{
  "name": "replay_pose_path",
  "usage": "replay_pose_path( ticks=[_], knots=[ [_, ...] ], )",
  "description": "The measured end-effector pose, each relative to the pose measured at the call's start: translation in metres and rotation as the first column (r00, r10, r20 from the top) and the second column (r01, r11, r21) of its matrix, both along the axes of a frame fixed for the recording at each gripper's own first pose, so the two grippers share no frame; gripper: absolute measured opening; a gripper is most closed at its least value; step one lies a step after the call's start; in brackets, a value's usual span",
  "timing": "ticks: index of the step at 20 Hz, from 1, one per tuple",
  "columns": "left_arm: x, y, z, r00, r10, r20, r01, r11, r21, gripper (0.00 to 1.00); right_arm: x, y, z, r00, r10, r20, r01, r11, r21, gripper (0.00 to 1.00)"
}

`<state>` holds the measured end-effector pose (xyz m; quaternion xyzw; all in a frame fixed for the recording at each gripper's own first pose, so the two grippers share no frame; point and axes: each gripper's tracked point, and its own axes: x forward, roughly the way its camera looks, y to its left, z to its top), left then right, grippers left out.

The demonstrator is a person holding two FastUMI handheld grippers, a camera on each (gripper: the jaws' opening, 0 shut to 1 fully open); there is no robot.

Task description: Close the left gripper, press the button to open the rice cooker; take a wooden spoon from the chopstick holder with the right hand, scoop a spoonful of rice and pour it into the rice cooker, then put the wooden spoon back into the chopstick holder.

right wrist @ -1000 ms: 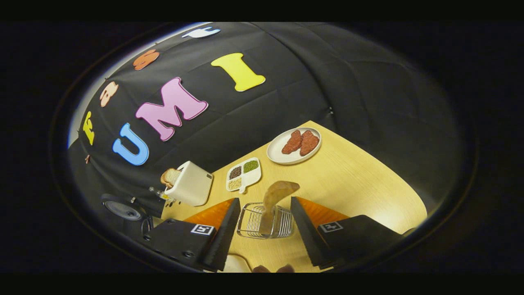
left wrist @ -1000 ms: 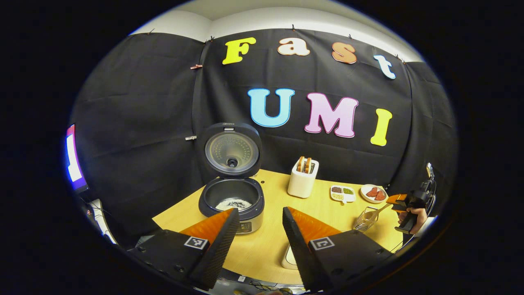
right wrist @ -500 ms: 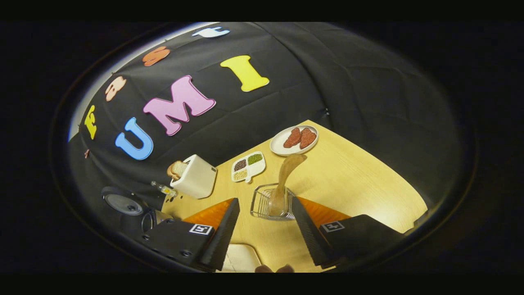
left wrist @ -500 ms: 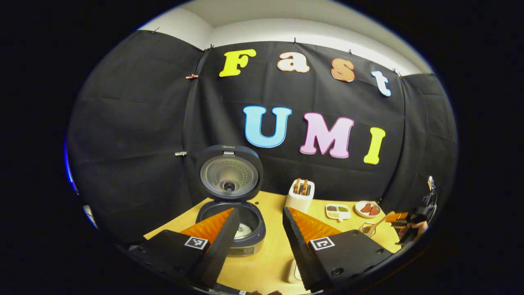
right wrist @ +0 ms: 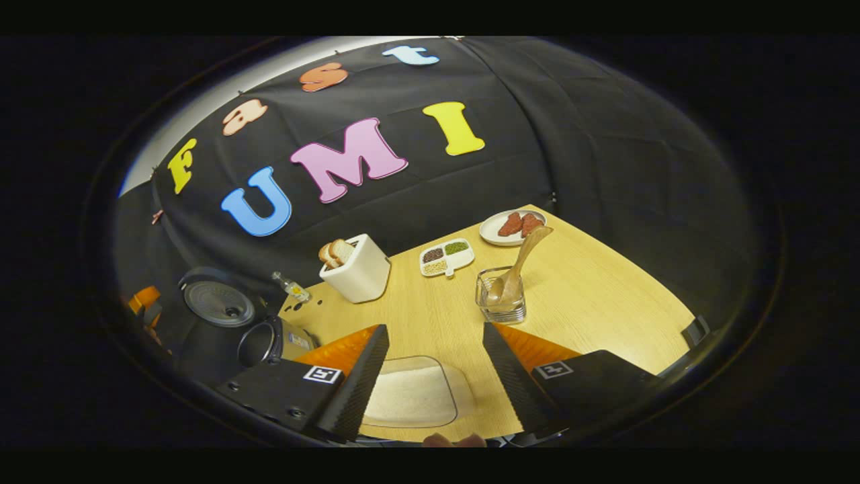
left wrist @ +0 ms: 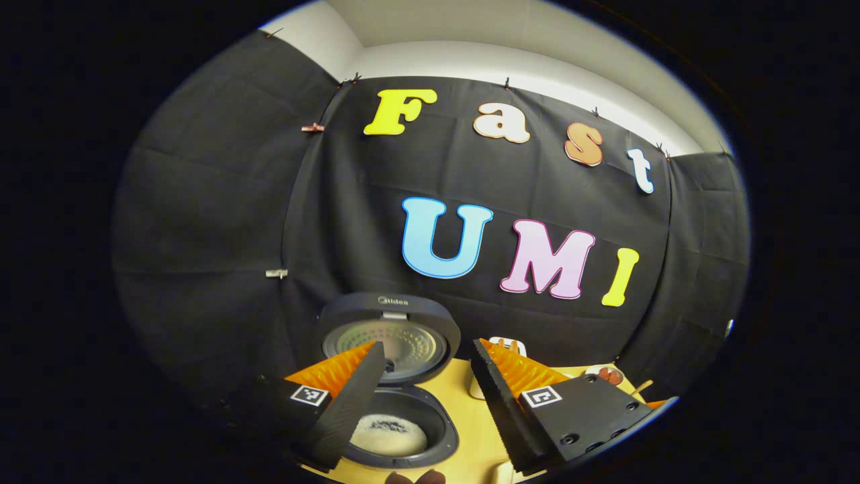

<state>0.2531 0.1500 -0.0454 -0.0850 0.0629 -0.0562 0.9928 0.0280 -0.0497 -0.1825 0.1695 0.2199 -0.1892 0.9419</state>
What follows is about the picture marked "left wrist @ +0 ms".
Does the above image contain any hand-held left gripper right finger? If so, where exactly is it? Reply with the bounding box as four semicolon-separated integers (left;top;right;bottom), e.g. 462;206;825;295
470;338;673;475

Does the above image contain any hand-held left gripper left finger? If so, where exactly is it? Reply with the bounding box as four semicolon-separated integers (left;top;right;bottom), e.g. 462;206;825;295
259;339;388;471

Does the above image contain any dark rice cooker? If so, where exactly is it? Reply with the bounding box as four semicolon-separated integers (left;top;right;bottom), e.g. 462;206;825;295
316;291;463;470

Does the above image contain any white toaster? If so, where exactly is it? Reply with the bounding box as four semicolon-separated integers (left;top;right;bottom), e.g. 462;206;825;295
469;336;528;401

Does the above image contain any black backdrop cloth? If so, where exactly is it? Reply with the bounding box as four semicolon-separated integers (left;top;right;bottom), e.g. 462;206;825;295
111;30;752;431

